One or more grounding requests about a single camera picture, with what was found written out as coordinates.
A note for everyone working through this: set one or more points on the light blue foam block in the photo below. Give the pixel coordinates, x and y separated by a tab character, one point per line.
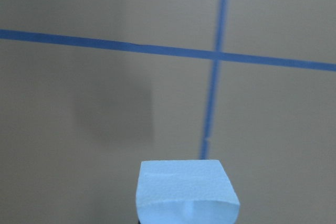
185	191

